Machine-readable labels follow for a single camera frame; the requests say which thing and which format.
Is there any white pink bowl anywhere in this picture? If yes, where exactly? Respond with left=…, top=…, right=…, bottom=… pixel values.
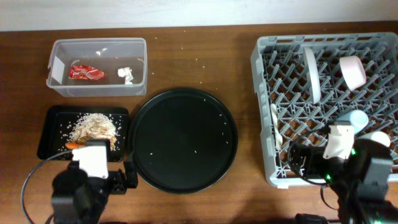
left=339, top=55, right=366, bottom=91

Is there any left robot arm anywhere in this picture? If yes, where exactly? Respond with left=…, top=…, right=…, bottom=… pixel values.
left=51, top=139, right=138, bottom=223

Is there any red snack wrapper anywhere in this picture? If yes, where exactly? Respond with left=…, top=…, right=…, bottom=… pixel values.
left=69, top=65, right=106, bottom=81

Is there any grey dishwasher rack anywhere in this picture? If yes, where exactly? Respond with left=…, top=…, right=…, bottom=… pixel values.
left=251, top=32, right=397, bottom=189

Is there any orange carrot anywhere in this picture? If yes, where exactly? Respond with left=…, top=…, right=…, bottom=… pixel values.
left=65, top=142, right=85, bottom=150

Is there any grey plate with food scraps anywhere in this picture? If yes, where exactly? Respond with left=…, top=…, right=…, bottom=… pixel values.
left=303, top=47, right=322, bottom=103

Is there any black rectangular tray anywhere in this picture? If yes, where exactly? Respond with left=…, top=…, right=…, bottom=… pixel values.
left=37, top=105, right=129, bottom=162

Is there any clear plastic bin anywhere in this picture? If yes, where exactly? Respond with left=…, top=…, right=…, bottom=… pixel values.
left=46, top=38, right=148, bottom=97

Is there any white plastic fork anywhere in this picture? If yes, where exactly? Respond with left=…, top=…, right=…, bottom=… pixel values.
left=270, top=104, right=283, bottom=151

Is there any rice and shells pile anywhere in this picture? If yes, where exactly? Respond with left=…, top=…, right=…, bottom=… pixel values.
left=58, top=113, right=122, bottom=151

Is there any small white cup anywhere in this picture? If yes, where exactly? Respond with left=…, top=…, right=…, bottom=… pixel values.
left=358, top=131, right=391, bottom=147

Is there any white tissue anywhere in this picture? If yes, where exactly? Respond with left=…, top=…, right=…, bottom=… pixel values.
left=118, top=67, right=134, bottom=85

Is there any round black tray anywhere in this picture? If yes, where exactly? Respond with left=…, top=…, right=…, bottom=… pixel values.
left=127, top=88, right=238, bottom=194

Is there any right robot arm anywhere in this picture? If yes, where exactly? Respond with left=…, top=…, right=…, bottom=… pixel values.
left=287, top=121, right=397, bottom=223

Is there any blue plastic cup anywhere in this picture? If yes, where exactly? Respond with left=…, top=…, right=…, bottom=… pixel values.
left=336, top=110, right=369, bottom=134

